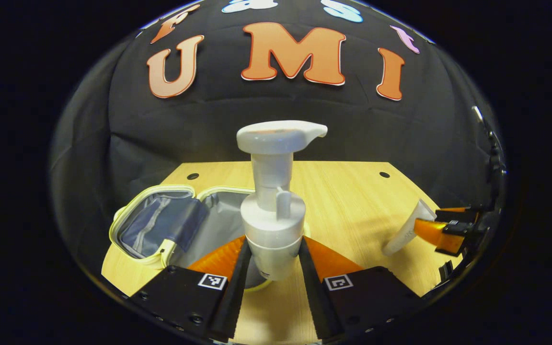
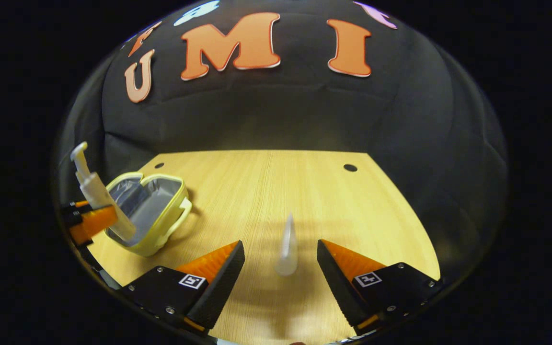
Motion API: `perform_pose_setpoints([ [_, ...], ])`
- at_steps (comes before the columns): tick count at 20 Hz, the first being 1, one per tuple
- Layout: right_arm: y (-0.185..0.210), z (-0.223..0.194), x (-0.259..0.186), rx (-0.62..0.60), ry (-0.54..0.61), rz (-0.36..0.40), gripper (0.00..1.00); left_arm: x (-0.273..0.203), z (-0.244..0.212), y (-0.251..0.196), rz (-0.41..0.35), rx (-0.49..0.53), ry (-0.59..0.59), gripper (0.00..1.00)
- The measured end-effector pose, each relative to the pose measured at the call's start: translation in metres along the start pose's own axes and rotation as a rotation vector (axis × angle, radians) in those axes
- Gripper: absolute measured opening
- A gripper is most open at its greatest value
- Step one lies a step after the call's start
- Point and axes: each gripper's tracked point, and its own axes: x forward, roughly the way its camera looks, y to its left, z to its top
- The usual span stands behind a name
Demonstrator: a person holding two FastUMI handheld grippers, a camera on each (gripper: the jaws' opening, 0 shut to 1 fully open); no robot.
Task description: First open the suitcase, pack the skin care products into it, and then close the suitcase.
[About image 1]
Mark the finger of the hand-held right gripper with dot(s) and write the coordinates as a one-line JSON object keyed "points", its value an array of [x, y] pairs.
{"points": [[441, 237], [463, 214]]}

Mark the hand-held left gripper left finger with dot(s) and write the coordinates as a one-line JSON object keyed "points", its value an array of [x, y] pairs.
{"points": [[237, 292]]}

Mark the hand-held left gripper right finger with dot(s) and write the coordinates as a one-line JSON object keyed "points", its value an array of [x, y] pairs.
{"points": [[314, 297]]}

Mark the white squeeze tube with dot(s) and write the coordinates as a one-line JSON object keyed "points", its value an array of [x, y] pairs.
{"points": [[403, 235]]}

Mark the white pump bottle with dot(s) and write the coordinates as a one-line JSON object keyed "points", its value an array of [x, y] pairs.
{"points": [[271, 225]]}

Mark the pale yellow suitcase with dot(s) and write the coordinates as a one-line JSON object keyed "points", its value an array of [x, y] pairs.
{"points": [[161, 225]]}

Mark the black backdrop cloth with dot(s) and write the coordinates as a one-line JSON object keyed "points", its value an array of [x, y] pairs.
{"points": [[199, 124]]}

